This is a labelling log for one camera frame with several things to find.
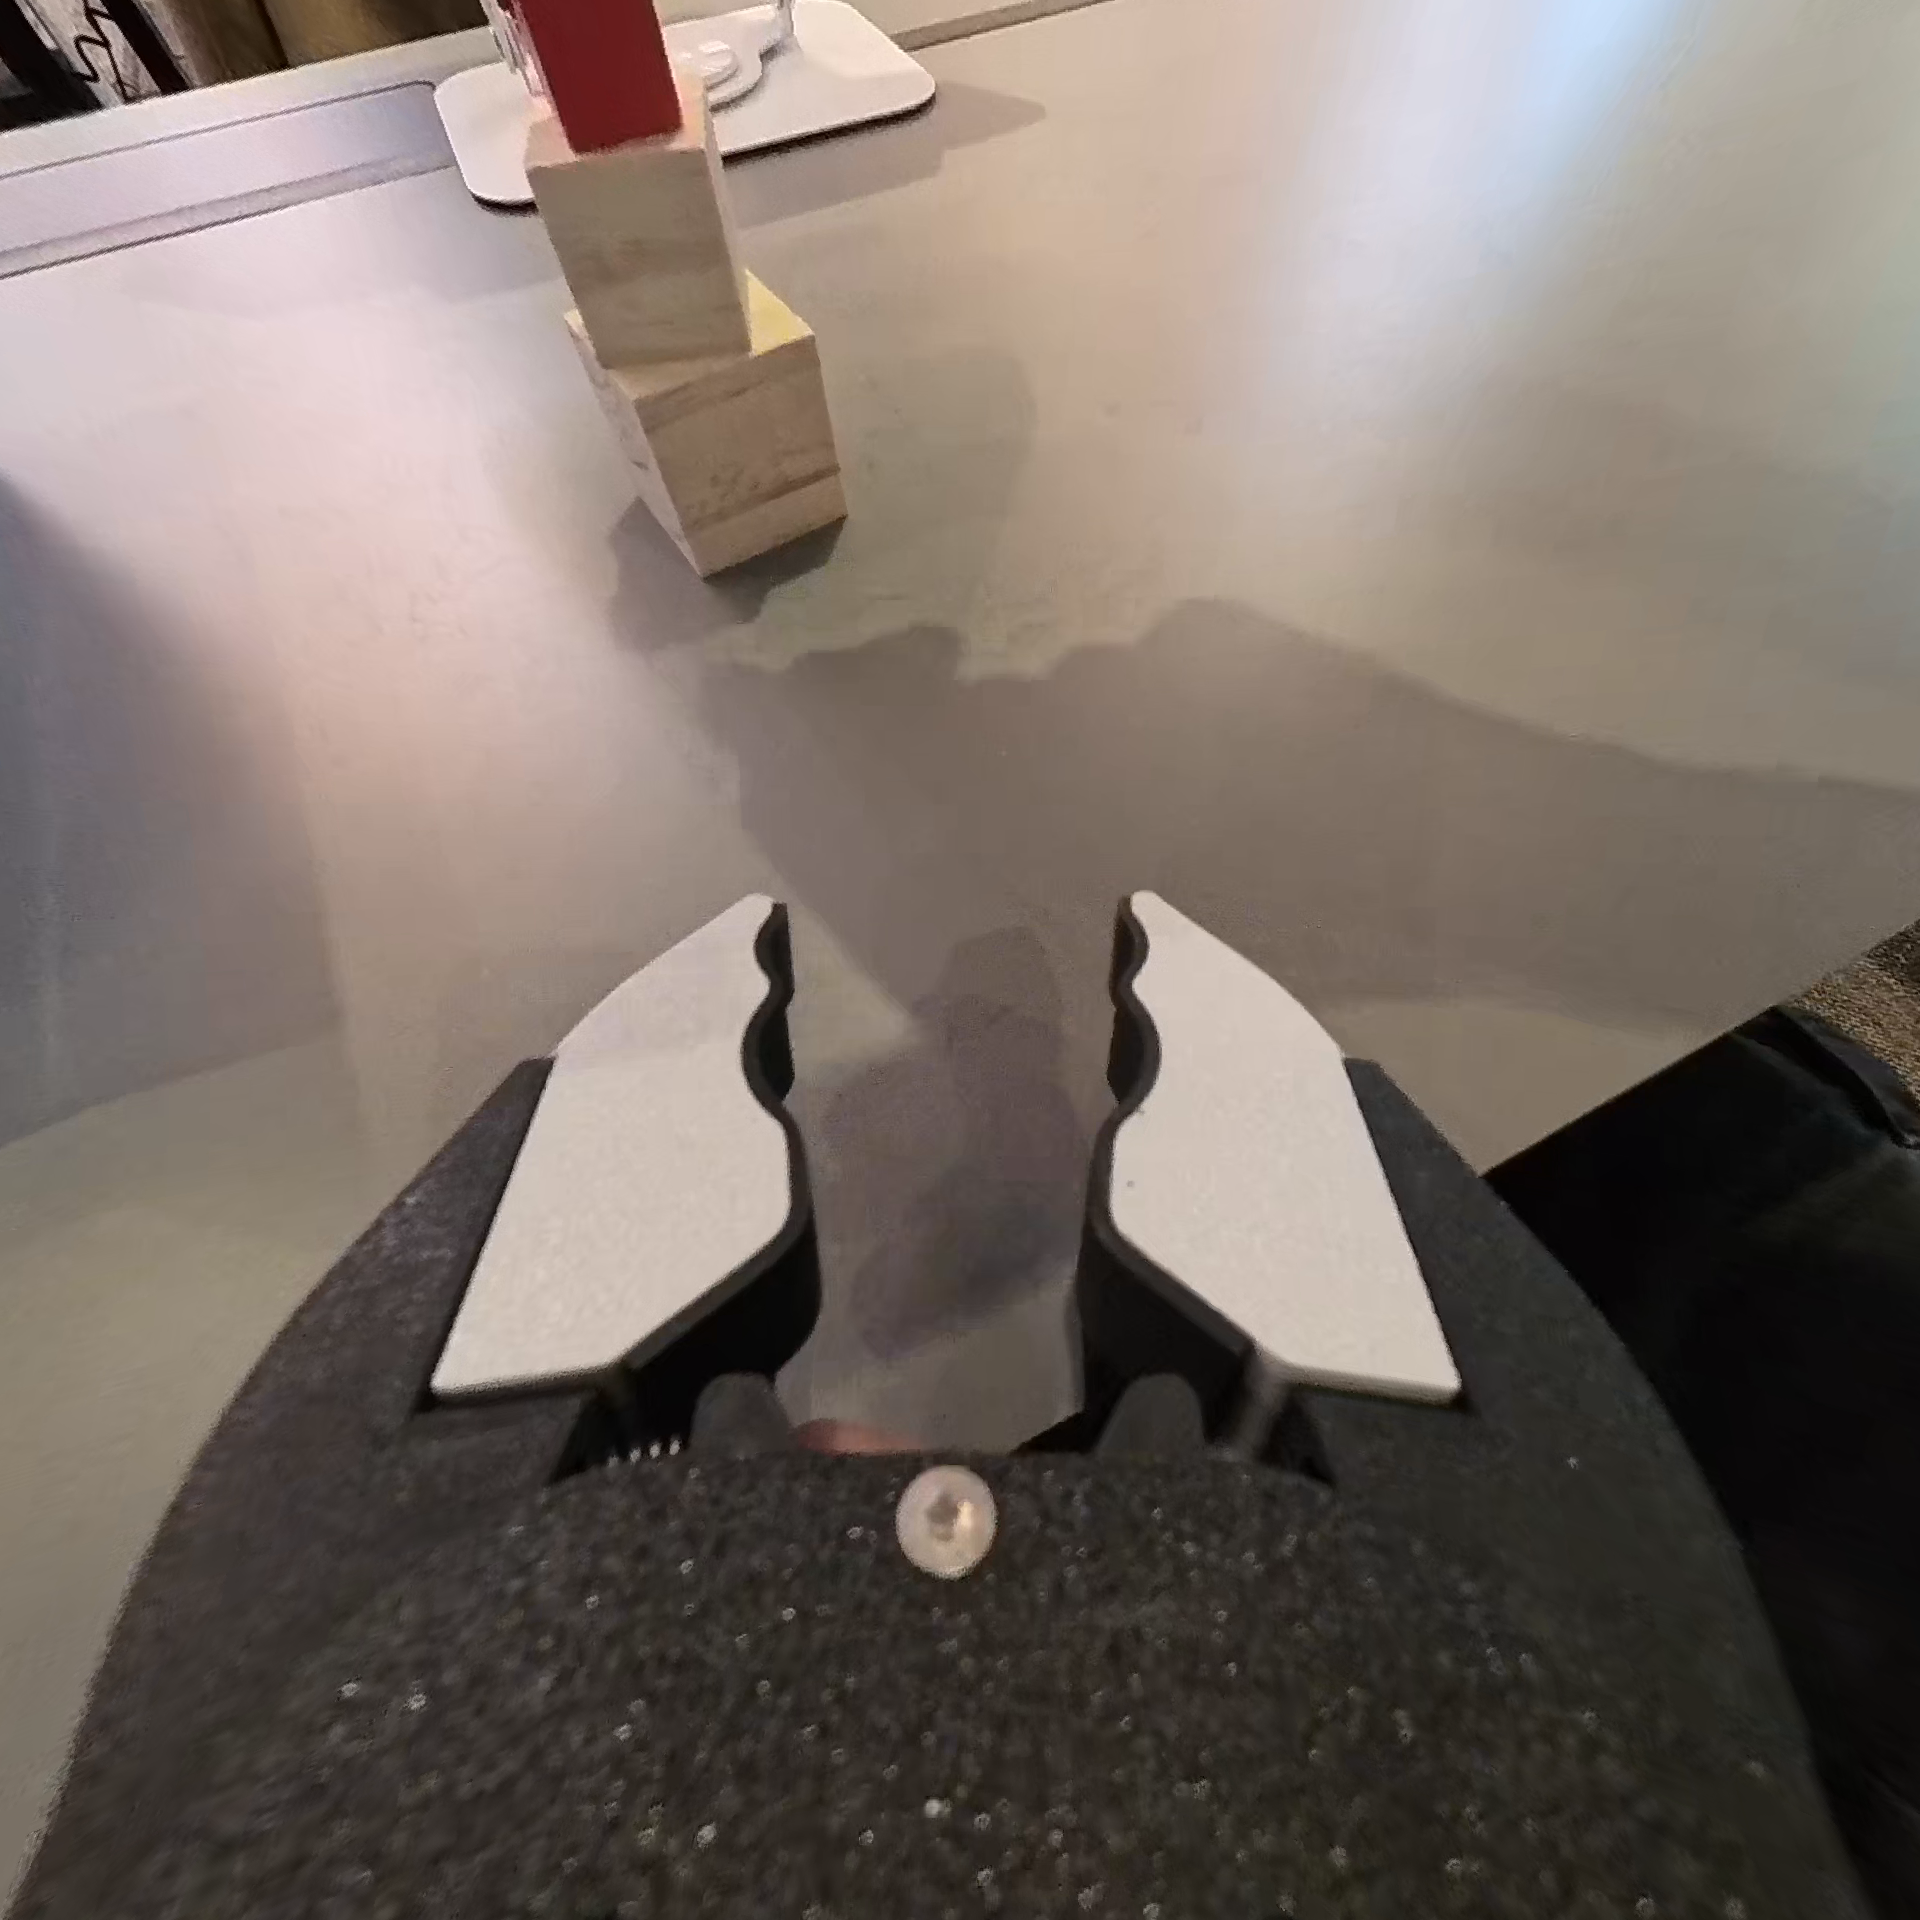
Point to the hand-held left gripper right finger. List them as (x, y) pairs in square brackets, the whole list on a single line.
[(1260, 1186)]

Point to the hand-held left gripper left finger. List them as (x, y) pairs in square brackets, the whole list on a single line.
[(646, 1186)]

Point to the wooden cube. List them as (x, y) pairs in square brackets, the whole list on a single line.
[(646, 255), (736, 450)]

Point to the red block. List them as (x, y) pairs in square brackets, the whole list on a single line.
[(606, 66)]

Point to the person's dark trouser leg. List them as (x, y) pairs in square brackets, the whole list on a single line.
[(1771, 1275)]

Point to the sign stand with white base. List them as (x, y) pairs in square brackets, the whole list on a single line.
[(856, 76)]

